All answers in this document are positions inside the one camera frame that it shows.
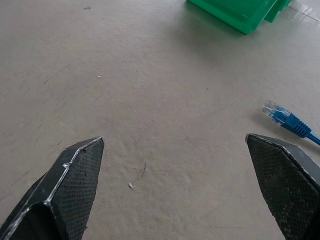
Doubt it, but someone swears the small green plastic bin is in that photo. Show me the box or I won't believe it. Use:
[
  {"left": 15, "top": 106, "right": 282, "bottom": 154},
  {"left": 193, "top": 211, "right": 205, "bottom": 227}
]
[{"left": 264, "top": 0, "right": 292, "bottom": 23}]

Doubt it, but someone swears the blue Ethernet cable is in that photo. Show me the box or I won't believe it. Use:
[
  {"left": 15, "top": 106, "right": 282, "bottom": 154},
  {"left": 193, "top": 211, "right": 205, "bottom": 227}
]
[{"left": 260, "top": 99, "right": 320, "bottom": 146}]

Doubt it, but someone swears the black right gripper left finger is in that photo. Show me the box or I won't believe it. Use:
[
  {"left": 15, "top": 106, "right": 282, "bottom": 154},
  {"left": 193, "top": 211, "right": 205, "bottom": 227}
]
[{"left": 0, "top": 136, "right": 105, "bottom": 240}]

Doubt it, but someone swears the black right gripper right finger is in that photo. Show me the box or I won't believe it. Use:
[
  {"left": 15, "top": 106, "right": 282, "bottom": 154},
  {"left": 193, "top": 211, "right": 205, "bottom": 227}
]
[{"left": 245, "top": 133, "right": 320, "bottom": 240}]

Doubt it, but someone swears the large green plastic bin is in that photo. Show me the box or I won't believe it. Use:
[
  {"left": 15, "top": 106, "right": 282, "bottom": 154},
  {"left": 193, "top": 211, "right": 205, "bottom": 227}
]
[{"left": 186, "top": 0, "right": 279, "bottom": 35}]

